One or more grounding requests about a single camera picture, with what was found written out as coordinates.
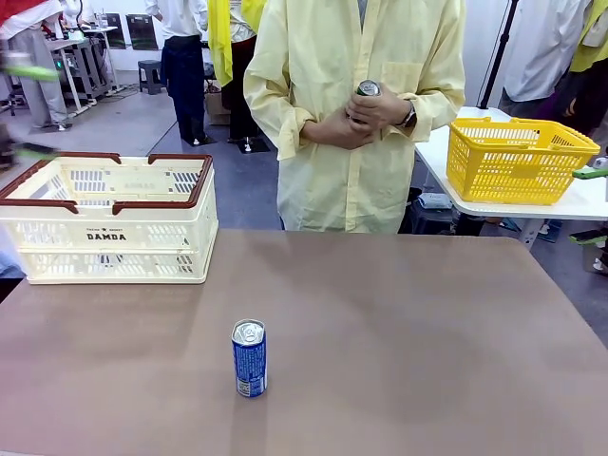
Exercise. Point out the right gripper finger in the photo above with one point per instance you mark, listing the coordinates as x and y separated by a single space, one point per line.
586 236
589 172

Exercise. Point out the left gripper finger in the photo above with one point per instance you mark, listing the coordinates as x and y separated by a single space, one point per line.
33 72
33 149

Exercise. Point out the green drink can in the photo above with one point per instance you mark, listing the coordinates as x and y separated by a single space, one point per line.
368 90

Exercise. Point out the blue drink can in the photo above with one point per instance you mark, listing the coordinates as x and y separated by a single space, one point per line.
249 361

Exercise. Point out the person's right forearm yellow sleeve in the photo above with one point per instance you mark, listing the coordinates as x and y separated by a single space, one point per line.
294 133

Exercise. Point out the person's left forearm yellow sleeve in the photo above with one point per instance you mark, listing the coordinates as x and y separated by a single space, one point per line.
437 119

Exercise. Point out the yellow plastic basket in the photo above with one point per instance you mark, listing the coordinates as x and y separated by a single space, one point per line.
513 166

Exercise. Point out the cream basket with brown rim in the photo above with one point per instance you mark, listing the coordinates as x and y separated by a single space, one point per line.
109 214

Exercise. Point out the person's left hand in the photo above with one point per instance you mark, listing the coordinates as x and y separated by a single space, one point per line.
375 111

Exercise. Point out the person's right hand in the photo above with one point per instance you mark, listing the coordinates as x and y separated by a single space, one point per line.
337 135

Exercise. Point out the person in red white top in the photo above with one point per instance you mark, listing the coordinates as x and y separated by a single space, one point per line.
33 95

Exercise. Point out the white desk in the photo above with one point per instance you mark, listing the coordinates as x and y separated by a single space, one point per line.
90 71

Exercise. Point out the person in white shirt black trousers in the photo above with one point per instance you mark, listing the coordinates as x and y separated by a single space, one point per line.
76 12

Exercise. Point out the white side table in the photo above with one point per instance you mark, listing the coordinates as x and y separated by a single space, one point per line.
499 209

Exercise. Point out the dark grey plastic stool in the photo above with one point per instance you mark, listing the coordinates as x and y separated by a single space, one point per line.
152 76

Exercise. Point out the person in yellow-green vest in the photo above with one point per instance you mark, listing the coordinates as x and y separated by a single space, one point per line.
591 47

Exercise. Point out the person in navy apron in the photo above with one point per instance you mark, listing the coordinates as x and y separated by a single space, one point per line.
183 71

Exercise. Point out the black tripod stand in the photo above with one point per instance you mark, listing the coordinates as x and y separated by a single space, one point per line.
499 52

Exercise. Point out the wet wipes pack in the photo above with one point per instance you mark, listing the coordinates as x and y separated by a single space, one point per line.
436 200

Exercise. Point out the brown cardboard box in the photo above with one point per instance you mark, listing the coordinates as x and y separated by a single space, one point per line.
216 109

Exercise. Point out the dark wrist watch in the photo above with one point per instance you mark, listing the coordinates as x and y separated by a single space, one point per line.
408 116

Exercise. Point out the person with yellow scarf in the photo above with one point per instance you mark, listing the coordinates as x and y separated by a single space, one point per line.
221 47

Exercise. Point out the white stand base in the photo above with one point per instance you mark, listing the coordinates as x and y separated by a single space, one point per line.
254 145

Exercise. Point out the person in yellow shirt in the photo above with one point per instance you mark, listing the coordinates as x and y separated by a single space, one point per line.
351 190

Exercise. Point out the small black wall poster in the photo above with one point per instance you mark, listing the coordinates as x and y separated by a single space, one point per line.
116 33

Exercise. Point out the large black wall poster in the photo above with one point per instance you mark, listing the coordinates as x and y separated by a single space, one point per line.
142 33

